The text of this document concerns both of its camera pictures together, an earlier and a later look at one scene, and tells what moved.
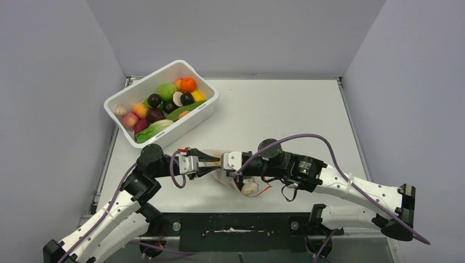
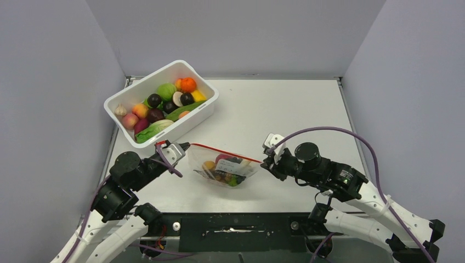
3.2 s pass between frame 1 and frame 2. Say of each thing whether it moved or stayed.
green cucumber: stayed
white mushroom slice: stayed
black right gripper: moved
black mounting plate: stayed
